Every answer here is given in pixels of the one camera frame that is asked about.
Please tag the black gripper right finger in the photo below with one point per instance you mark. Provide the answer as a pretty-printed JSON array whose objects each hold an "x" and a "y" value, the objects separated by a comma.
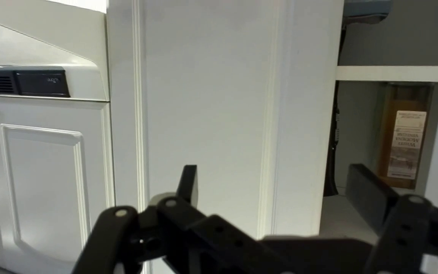
[{"x": 411, "y": 228}]

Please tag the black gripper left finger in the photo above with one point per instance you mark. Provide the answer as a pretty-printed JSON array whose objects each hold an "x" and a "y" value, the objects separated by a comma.
[{"x": 178, "y": 237}]

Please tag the white panelled cabinet door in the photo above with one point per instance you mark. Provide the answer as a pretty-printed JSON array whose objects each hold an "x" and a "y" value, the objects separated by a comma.
[{"x": 204, "y": 100}]

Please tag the white lower cabinet doors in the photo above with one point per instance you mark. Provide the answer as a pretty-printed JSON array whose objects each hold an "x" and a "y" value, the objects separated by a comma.
[{"x": 42, "y": 177}]

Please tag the brown bottle with label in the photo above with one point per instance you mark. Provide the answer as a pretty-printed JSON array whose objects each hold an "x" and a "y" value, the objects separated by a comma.
[{"x": 407, "y": 141}]

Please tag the blue grey container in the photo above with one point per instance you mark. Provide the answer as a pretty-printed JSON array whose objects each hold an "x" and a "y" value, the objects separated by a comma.
[{"x": 366, "y": 9}]

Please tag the white range hood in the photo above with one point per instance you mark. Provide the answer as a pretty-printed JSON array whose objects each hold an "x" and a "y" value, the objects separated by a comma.
[{"x": 37, "y": 46}]

